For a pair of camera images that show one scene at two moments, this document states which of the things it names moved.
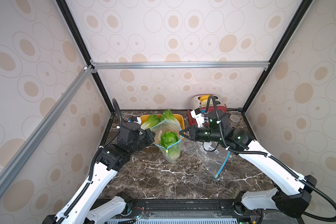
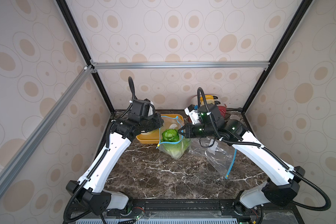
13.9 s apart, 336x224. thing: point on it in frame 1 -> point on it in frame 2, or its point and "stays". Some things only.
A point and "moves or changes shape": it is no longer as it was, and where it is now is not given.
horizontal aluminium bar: (180, 65) stays
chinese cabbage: (168, 115) -> (170, 135)
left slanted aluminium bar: (11, 170) stays
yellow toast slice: (204, 99) stays
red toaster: (195, 104) stays
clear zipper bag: (168, 139) moves or changes shape
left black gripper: (150, 137) -> (159, 122)
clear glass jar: (234, 120) stays
